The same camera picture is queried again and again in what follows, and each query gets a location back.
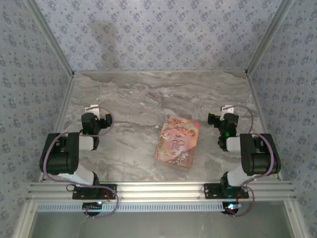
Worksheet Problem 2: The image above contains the left black circuit board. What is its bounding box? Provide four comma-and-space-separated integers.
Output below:
83, 201, 104, 214

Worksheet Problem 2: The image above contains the aluminium side rail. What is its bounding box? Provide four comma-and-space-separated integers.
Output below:
247, 74, 283, 180
37, 74, 76, 183

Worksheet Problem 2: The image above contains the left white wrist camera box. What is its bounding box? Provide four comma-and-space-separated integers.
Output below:
85, 105, 101, 116

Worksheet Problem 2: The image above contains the black circuit board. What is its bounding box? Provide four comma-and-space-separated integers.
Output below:
83, 201, 104, 214
222, 201, 242, 216

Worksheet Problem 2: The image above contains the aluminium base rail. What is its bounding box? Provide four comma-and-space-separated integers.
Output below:
23, 181, 297, 201

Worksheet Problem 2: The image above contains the aluminium corner post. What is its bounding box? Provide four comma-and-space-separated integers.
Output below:
244, 0, 296, 77
24, 0, 75, 77

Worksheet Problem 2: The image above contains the right black circuit board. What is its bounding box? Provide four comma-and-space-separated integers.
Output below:
222, 201, 242, 216

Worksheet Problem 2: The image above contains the aluminium frame leg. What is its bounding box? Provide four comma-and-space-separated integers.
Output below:
284, 199, 311, 238
12, 200, 38, 238

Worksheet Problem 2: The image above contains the pink illustrated book box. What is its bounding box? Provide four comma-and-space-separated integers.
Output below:
154, 115, 201, 172

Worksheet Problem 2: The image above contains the aluminium back rail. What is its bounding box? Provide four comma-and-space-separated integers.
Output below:
73, 69, 249, 75

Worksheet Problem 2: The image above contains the white slotted cable duct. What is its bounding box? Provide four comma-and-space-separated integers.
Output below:
37, 201, 280, 213

